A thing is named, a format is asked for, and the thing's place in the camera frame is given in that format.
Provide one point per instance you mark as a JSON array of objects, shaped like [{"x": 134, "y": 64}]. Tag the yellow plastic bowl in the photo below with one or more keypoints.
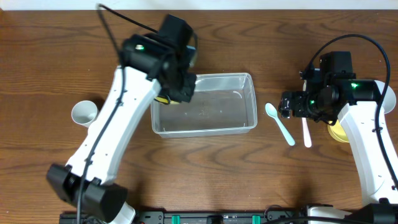
[{"x": 337, "y": 132}]

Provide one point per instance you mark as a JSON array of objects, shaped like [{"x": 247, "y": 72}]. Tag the yellow plastic cup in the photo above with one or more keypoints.
[{"x": 165, "y": 101}]

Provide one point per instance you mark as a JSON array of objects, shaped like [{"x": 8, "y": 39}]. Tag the mint green plastic spoon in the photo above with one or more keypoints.
[{"x": 272, "y": 112}]

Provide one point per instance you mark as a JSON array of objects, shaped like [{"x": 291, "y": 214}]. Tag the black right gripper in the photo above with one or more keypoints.
[{"x": 288, "y": 104}]

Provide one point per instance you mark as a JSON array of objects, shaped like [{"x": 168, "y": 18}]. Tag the clear plastic container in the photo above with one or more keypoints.
[{"x": 223, "y": 103}]

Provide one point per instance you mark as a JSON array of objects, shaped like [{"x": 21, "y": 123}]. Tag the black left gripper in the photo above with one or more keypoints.
[{"x": 181, "y": 90}]

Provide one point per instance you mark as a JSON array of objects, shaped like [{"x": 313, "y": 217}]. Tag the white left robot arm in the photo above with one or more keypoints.
[{"x": 87, "y": 180}]

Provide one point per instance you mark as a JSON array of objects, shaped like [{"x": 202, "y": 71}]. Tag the pink plastic fork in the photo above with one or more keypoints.
[{"x": 306, "y": 134}]

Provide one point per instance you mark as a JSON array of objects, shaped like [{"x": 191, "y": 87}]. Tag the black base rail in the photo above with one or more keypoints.
[{"x": 217, "y": 217}]

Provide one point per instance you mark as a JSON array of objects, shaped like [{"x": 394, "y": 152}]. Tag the grey plastic bowl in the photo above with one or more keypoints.
[{"x": 390, "y": 100}]

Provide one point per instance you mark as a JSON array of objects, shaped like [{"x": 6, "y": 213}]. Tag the grey plastic cup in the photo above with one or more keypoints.
[{"x": 84, "y": 113}]

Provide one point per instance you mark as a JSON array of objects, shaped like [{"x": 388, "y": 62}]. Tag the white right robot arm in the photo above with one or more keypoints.
[{"x": 357, "y": 116}]

